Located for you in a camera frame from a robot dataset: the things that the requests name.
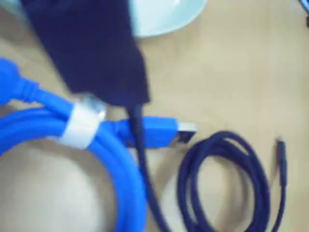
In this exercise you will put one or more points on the light teal plate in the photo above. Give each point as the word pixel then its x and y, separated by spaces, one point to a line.
pixel 164 17

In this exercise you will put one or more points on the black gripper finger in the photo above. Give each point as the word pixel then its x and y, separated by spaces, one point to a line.
pixel 91 48

